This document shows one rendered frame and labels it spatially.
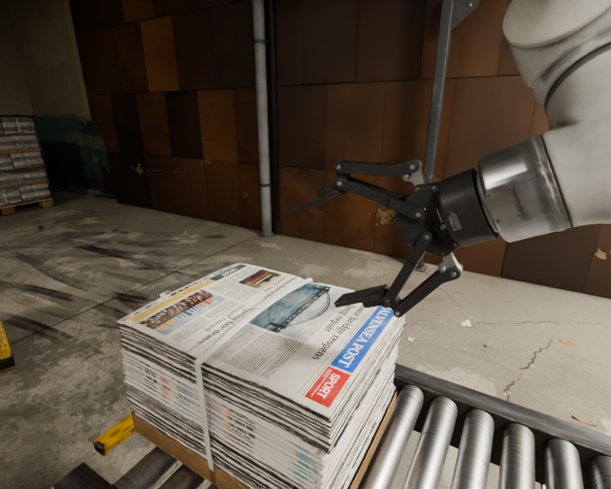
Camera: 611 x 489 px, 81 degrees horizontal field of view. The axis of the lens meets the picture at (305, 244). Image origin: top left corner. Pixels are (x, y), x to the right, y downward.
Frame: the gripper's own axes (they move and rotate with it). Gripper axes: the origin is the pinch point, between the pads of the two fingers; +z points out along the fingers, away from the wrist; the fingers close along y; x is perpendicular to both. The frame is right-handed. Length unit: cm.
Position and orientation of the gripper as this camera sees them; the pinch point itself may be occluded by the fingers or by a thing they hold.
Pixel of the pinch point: (327, 253)
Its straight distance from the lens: 47.9
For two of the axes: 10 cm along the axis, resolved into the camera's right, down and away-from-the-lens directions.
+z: -7.7, 2.7, 5.8
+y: 3.9, 9.2, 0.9
